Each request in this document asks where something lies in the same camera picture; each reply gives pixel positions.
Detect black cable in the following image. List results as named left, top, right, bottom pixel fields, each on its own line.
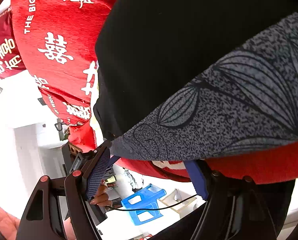
left=105, top=194, right=198, bottom=212

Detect red wedding blanket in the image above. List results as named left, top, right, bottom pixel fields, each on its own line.
left=11, top=0, right=298, bottom=184

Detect person's right hand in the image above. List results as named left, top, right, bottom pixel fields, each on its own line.
left=0, top=207, right=20, bottom=240

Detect blue plastic stool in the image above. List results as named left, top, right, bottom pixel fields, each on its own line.
left=121, top=184, right=166, bottom=226

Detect person's left hand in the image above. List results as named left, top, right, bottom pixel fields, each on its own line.
left=89, top=184, right=112, bottom=207

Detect red pillow with characters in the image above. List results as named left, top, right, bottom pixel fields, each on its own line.
left=0, top=8, right=26, bottom=79

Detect black pants with grey lining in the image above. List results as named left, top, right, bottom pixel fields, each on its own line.
left=94, top=0, right=298, bottom=160

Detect beige wooden stool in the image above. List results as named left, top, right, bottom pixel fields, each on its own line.
left=157, top=189, right=197, bottom=219

